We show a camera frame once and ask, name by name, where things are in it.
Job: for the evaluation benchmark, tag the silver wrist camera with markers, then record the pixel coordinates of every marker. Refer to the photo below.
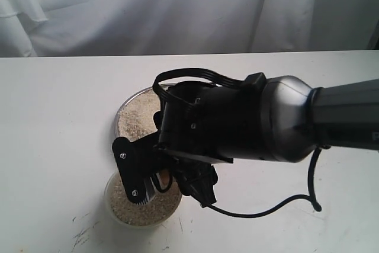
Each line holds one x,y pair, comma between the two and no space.
137,162

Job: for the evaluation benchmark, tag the rice in white bowl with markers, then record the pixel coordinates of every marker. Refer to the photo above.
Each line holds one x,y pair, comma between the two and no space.
160,208

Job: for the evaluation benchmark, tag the white ceramic bowl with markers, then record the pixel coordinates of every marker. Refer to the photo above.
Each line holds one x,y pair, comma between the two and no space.
107,193

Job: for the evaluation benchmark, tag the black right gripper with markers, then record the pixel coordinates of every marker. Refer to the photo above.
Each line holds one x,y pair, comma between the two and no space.
224,124

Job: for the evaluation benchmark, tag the round metal tray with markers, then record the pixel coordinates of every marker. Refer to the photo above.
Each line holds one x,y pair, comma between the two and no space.
118,113

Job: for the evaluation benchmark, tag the rice in metal tray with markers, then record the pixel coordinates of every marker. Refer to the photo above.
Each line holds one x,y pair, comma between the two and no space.
136,116

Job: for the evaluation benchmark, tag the white fabric backdrop curtain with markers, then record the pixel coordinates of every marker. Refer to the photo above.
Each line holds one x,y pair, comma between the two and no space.
178,27

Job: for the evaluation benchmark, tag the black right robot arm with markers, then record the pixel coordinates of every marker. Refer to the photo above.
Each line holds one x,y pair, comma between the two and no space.
296,119

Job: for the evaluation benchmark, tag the brown wooden cup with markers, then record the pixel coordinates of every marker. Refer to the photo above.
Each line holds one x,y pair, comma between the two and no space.
165,179

